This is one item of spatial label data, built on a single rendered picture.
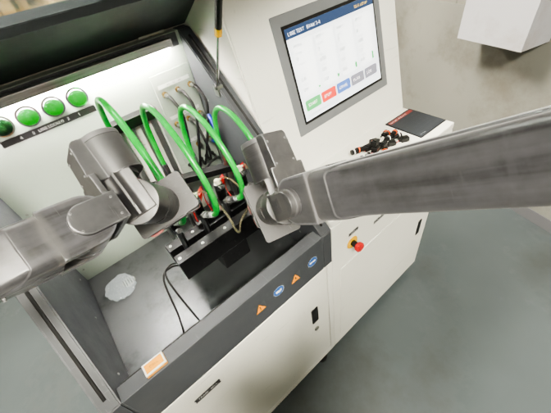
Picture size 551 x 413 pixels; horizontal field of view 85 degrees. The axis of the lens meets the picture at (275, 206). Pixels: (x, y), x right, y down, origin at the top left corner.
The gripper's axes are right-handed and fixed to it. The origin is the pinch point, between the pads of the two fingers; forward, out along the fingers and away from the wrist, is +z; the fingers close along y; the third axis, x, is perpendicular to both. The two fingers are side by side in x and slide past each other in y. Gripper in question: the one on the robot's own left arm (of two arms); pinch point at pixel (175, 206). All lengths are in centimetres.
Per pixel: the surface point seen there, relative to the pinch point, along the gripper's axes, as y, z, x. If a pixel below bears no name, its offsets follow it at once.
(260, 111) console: -29.9, 29.9, -14.5
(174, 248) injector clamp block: 13.7, 34.9, 4.8
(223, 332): 11.7, 21.7, 30.2
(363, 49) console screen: -75, 43, -17
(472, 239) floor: -119, 123, 100
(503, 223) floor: -144, 126, 104
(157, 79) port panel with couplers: -10, 33, -40
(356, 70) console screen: -70, 44, -13
